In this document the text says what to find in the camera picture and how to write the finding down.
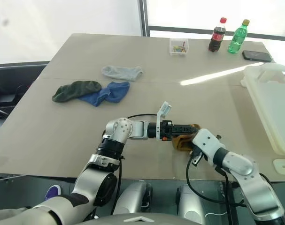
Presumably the dark green sock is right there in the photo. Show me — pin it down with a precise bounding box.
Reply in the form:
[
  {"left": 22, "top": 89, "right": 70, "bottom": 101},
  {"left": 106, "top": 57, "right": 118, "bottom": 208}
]
[{"left": 52, "top": 80, "right": 102, "bottom": 103}]

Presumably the silver robot thigh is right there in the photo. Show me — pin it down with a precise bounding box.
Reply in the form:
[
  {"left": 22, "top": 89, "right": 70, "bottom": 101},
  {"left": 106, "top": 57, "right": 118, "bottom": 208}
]
[
  {"left": 176, "top": 184, "right": 206, "bottom": 225},
  {"left": 113, "top": 180, "right": 154, "bottom": 215}
]

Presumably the white plastic lid piece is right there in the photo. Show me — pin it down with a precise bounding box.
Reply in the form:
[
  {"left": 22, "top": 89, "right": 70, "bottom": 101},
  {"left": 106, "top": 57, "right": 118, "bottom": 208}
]
[{"left": 273, "top": 158, "right": 285, "bottom": 175}]

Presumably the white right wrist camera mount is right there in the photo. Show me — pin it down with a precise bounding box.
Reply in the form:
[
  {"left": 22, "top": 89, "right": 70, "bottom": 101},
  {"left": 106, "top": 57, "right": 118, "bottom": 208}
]
[{"left": 191, "top": 128, "right": 226, "bottom": 165}]

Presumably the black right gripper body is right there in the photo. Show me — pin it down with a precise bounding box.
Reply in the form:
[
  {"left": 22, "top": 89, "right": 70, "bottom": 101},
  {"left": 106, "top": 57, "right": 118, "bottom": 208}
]
[{"left": 189, "top": 146, "right": 205, "bottom": 168}]

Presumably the silver left robot thigh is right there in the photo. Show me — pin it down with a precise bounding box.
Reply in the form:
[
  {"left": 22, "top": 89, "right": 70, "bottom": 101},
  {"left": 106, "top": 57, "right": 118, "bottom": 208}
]
[{"left": 113, "top": 180, "right": 154, "bottom": 215}]

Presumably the clear plastic box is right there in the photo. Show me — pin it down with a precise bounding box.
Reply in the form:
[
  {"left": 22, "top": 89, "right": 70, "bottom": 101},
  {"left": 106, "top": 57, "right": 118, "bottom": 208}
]
[{"left": 169, "top": 37, "right": 189, "bottom": 57}]

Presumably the light grey sock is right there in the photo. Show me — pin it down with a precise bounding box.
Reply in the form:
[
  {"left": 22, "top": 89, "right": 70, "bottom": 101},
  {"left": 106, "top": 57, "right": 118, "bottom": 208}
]
[{"left": 101, "top": 65, "right": 143, "bottom": 82}]

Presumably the silver right robot thigh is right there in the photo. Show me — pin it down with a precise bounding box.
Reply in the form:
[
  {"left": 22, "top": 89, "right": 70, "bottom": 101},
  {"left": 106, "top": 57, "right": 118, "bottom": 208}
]
[{"left": 176, "top": 184, "right": 206, "bottom": 225}]

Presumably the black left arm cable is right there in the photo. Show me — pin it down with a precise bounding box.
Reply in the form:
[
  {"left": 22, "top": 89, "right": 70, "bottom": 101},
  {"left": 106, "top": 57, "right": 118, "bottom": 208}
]
[{"left": 110, "top": 113, "right": 158, "bottom": 215}]

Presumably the black table leg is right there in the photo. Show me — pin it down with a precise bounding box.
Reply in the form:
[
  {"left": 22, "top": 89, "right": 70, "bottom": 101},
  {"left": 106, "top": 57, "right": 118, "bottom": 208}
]
[{"left": 223, "top": 181, "right": 239, "bottom": 225}]

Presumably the grey robot torso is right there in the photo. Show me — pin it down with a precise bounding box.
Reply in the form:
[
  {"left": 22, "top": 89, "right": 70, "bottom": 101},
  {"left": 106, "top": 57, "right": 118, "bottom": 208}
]
[{"left": 74, "top": 212, "right": 204, "bottom": 225}]

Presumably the black smartphone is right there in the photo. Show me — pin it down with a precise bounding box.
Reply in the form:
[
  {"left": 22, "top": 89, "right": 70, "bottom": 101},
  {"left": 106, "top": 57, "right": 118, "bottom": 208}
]
[{"left": 242, "top": 50, "right": 272, "bottom": 63}]

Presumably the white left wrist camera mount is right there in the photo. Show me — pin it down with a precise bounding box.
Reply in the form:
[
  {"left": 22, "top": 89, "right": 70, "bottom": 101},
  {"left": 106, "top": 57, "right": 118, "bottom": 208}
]
[{"left": 155, "top": 101, "right": 173, "bottom": 142}]

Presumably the dark furniture beside table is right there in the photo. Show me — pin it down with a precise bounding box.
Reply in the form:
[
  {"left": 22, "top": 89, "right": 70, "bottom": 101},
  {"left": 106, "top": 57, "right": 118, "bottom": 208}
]
[{"left": 0, "top": 61, "right": 50, "bottom": 120}]

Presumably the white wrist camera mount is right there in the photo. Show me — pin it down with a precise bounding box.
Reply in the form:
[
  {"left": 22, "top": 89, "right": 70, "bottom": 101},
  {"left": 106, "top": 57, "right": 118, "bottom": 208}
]
[
  {"left": 155, "top": 101, "right": 173, "bottom": 142},
  {"left": 191, "top": 128, "right": 226, "bottom": 165}
]

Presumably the blue sock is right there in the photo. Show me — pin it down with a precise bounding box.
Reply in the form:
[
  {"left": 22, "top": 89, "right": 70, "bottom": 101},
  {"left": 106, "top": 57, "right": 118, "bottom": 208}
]
[{"left": 77, "top": 81, "right": 131, "bottom": 107}]

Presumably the purple shoe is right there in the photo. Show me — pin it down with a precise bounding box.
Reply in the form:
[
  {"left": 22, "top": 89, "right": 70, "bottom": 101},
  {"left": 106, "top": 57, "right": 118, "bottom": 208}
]
[{"left": 45, "top": 184, "right": 62, "bottom": 201}]

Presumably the green plastic bottle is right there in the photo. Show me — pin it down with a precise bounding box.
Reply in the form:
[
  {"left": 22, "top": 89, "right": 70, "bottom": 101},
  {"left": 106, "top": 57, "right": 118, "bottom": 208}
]
[{"left": 227, "top": 19, "right": 250, "bottom": 54}]

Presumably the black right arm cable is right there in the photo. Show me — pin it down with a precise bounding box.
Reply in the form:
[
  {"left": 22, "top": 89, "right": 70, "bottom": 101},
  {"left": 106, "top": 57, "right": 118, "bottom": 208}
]
[{"left": 185, "top": 159, "right": 248, "bottom": 208}]

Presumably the mustard yellow sock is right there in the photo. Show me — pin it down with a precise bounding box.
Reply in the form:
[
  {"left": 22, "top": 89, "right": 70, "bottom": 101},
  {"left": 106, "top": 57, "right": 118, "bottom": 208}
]
[{"left": 171, "top": 122, "right": 203, "bottom": 153}]

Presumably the dark window frame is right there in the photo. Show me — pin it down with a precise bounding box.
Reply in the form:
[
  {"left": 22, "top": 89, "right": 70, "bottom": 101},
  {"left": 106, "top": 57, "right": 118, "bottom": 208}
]
[{"left": 137, "top": 0, "right": 285, "bottom": 43}]

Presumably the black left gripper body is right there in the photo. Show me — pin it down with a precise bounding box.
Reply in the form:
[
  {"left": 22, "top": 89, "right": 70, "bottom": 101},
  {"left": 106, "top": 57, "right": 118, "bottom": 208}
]
[{"left": 160, "top": 120, "right": 174, "bottom": 142}]

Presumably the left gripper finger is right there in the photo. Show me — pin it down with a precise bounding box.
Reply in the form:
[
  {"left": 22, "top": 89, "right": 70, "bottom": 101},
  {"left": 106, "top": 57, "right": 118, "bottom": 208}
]
[{"left": 171, "top": 123, "right": 202, "bottom": 137}]

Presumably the thin white floor cable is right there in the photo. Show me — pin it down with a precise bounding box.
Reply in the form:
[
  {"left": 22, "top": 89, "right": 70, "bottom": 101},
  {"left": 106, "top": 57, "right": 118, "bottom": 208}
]
[{"left": 204, "top": 206, "right": 227, "bottom": 216}]

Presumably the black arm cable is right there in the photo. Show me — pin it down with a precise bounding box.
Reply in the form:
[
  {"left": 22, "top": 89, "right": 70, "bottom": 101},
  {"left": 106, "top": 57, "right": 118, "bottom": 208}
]
[
  {"left": 110, "top": 113, "right": 158, "bottom": 215},
  {"left": 185, "top": 159, "right": 248, "bottom": 208}
]

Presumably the cola bottle red cap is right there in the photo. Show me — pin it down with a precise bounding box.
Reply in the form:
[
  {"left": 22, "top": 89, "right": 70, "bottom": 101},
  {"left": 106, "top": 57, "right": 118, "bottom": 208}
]
[{"left": 208, "top": 17, "right": 228, "bottom": 53}]

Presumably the white plastic basket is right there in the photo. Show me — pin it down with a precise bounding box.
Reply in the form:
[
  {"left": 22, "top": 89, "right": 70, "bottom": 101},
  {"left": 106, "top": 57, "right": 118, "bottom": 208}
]
[{"left": 240, "top": 62, "right": 285, "bottom": 155}]

